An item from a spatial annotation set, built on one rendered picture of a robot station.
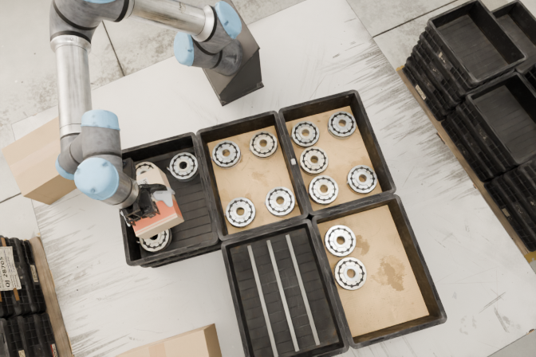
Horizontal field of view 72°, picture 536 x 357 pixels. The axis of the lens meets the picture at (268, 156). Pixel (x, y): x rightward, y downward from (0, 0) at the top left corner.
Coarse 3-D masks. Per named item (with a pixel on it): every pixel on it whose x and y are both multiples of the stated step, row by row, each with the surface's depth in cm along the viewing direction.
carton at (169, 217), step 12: (156, 168) 106; (144, 180) 105; (156, 180) 105; (156, 204) 103; (156, 216) 102; (168, 216) 101; (180, 216) 106; (144, 228) 101; (156, 228) 102; (168, 228) 107
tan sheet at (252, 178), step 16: (272, 128) 141; (208, 144) 140; (240, 144) 139; (240, 160) 137; (256, 160) 137; (272, 160) 137; (224, 176) 135; (240, 176) 135; (256, 176) 135; (272, 176) 135; (288, 176) 134; (224, 192) 133; (240, 192) 133; (256, 192) 133; (224, 208) 132; (256, 208) 131; (256, 224) 129
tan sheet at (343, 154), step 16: (352, 112) 142; (288, 128) 141; (320, 128) 140; (320, 144) 138; (336, 144) 138; (352, 144) 138; (336, 160) 136; (352, 160) 136; (368, 160) 135; (304, 176) 134; (336, 176) 134; (352, 192) 132; (320, 208) 130
